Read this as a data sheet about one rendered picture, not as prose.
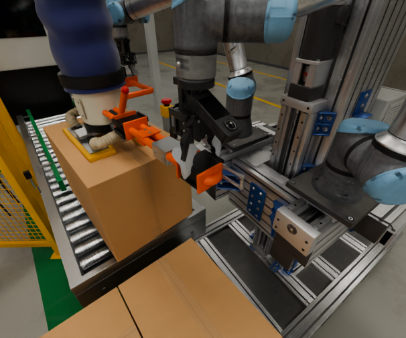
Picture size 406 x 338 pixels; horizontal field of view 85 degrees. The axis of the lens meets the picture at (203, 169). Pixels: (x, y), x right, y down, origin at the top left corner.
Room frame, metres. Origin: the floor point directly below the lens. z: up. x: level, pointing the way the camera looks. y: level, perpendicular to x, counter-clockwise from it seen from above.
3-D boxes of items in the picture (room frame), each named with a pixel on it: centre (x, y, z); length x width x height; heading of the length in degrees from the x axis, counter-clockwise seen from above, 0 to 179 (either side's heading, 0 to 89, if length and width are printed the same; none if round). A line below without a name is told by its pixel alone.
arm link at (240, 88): (0.97, -0.16, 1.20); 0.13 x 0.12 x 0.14; 165
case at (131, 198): (0.86, 0.40, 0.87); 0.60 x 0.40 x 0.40; 42
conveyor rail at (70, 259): (1.36, 1.26, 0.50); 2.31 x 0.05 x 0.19; 39
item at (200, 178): (0.42, 0.01, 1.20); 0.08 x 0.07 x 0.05; 42
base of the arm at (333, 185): (0.55, -0.44, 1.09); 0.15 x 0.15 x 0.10
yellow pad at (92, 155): (0.80, 0.48, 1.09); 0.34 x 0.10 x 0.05; 42
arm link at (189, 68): (0.44, 0.01, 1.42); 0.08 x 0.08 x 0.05
